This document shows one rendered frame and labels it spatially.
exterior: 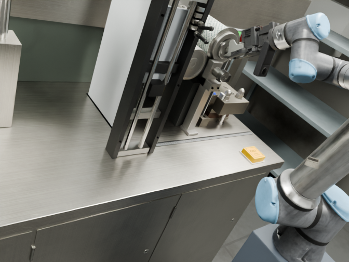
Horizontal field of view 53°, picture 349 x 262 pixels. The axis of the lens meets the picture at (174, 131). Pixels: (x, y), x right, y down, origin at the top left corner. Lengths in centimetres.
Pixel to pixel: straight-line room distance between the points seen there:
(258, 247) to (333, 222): 23
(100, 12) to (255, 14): 83
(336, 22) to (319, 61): 217
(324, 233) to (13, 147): 89
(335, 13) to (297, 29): 216
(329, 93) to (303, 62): 240
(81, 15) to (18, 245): 79
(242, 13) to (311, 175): 111
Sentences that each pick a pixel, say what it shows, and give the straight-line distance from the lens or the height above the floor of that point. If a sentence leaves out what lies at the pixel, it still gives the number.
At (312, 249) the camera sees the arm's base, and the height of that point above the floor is 97.
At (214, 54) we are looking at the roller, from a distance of 128.
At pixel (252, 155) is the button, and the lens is 140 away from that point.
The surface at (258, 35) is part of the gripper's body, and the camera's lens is 121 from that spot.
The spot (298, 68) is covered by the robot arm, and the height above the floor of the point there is 135.
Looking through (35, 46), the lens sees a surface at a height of 104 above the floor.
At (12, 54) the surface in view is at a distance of 103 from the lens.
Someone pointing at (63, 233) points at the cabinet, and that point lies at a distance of 105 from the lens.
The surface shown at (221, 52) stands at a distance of 129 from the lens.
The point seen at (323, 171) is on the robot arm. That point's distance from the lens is 85.
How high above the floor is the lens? 159
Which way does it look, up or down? 30 degrees down
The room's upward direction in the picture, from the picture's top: 23 degrees clockwise
